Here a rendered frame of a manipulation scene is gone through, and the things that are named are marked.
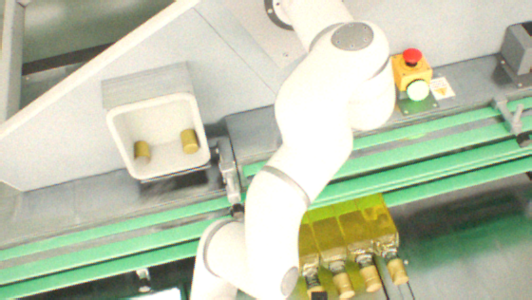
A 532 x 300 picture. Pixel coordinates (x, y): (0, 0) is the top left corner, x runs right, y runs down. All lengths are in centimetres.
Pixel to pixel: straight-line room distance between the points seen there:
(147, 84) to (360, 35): 48
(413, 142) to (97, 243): 71
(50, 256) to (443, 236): 91
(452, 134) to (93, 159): 79
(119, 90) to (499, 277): 94
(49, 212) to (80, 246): 11
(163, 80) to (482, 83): 69
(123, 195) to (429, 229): 74
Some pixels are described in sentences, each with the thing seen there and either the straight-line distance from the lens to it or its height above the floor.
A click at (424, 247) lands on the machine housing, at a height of 103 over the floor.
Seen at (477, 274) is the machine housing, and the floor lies 113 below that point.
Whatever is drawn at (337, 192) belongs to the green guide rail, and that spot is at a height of 96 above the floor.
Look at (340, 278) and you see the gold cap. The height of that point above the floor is 113.
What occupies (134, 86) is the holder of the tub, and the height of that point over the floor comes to 79.
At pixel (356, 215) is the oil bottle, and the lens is 126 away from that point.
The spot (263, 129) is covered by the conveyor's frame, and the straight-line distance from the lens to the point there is 125.
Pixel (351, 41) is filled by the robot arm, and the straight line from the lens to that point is 80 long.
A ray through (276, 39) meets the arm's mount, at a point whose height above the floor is 79.
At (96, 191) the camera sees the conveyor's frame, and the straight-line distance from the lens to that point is 136.
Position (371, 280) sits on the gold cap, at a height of 115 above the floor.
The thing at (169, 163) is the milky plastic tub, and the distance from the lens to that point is 127.
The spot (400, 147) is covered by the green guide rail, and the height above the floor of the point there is 93.
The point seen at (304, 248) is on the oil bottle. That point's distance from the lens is 122.
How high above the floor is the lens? 161
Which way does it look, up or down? 38 degrees down
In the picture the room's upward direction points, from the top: 164 degrees clockwise
